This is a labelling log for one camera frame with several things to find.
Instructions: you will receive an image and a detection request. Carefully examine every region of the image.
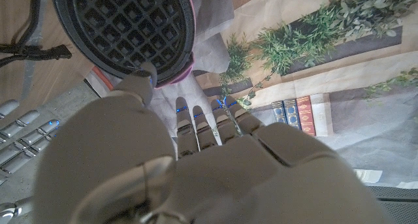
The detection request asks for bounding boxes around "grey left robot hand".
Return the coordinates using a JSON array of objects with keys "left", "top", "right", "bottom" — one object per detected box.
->
[{"left": 32, "top": 61, "right": 396, "bottom": 224}]

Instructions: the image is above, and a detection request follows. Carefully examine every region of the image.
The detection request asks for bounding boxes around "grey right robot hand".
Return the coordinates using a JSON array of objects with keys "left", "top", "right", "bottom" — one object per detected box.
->
[{"left": 0, "top": 99, "right": 61, "bottom": 218}]

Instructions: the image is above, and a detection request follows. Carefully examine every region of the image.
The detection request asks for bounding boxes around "pink mini sandwich press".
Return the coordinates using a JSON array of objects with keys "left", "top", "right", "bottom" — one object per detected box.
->
[{"left": 50, "top": 0, "right": 197, "bottom": 89}]

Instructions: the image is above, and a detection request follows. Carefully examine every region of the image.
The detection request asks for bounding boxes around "printed backdrop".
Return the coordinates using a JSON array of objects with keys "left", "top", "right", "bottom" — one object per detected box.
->
[{"left": 84, "top": 0, "right": 418, "bottom": 189}]

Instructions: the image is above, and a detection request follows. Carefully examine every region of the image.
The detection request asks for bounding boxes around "black press power cord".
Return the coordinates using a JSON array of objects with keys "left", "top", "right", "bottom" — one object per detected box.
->
[{"left": 0, "top": 0, "right": 72, "bottom": 68}]

